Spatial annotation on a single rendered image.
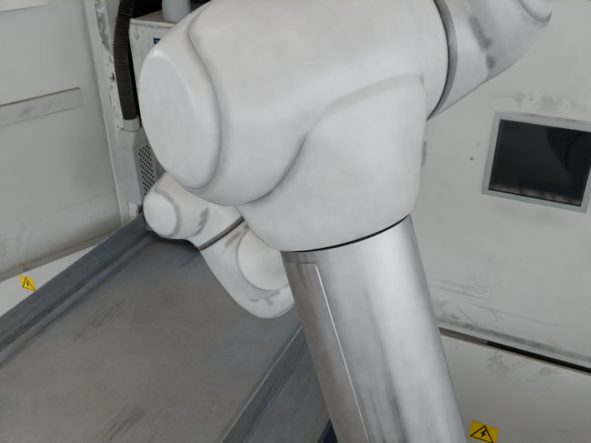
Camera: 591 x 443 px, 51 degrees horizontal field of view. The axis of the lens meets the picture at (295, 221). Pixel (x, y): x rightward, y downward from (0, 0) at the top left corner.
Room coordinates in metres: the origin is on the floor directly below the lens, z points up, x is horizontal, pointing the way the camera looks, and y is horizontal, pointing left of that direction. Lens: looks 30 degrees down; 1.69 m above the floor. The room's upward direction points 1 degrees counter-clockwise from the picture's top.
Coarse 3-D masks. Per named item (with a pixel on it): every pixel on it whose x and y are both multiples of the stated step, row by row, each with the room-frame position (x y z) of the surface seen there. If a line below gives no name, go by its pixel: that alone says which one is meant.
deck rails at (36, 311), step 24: (120, 240) 1.28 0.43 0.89; (144, 240) 1.33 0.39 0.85; (72, 264) 1.14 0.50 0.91; (96, 264) 1.20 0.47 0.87; (120, 264) 1.23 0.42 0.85; (48, 288) 1.07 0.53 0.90; (72, 288) 1.12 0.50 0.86; (24, 312) 1.00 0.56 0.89; (48, 312) 1.05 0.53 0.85; (0, 336) 0.94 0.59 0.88; (24, 336) 0.97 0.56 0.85; (0, 360) 0.90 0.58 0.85; (288, 360) 0.86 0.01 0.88; (264, 384) 0.77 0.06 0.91; (264, 408) 0.77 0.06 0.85; (240, 432) 0.69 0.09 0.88
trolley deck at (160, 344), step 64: (192, 256) 1.27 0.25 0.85; (64, 320) 1.02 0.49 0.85; (128, 320) 1.02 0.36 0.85; (192, 320) 1.02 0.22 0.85; (256, 320) 1.02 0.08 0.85; (0, 384) 0.84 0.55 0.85; (64, 384) 0.84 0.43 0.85; (128, 384) 0.84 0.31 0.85; (192, 384) 0.84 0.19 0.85; (256, 384) 0.83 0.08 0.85
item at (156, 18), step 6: (192, 6) 1.51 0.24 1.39; (198, 6) 1.51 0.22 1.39; (156, 12) 1.44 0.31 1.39; (162, 12) 1.44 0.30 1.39; (132, 18) 1.36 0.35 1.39; (138, 18) 1.36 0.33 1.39; (144, 18) 1.38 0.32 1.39; (150, 18) 1.38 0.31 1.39; (156, 18) 1.38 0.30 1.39; (162, 18) 1.38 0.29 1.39; (150, 24) 1.34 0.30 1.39; (156, 24) 1.33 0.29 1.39; (162, 24) 1.32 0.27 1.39; (168, 24) 1.32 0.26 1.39; (174, 24) 1.31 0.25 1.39; (132, 54) 1.36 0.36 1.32; (138, 96) 1.36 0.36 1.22
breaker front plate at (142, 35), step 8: (136, 24) 1.35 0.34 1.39; (144, 24) 1.34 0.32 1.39; (136, 32) 1.35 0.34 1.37; (144, 32) 1.34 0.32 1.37; (152, 32) 1.34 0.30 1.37; (160, 32) 1.33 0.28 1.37; (136, 40) 1.36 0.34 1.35; (144, 40) 1.35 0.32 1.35; (152, 40) 1.34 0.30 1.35; (136, 48) 1.36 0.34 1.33; (144, 48) 1.35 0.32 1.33; (136, 56) 1.36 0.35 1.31; (144, 56) 1.35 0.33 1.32; (136, 64) 1.36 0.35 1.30; (136, 72) 1.36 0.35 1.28; (136, 80) 1.36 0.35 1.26; (160, 168) 1.35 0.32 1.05
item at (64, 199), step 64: (0, 0) 1.27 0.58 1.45; (64, 0) 1.39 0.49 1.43; (0, 64) 1.28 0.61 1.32; (64, 64) 1.37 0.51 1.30; (0, 128) 1.26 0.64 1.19; (64, 128) 1.35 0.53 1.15; (0, 192) 1.23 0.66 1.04; (64, 192) 1.33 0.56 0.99; (0, 256) 1.21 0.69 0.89; (64, 256) 1.28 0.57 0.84
